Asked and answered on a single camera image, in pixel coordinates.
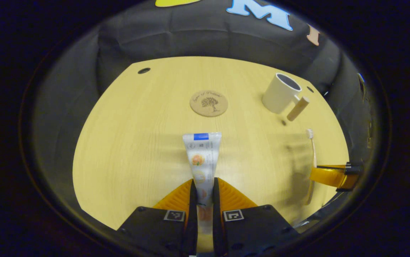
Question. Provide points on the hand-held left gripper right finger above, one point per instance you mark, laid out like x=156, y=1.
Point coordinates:
x=216, y=214

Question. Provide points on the wooden toothbrush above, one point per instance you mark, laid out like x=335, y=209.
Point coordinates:
x=313, y=150

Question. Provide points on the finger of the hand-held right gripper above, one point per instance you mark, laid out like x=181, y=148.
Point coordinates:
x=333, y=176

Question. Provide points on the round cork coaster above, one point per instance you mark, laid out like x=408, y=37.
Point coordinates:
x=208, y=103

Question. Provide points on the white toothpaste tube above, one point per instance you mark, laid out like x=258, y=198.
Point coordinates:
x=202, y=157

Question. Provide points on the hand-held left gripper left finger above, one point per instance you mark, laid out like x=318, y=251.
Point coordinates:
x=192, y=214

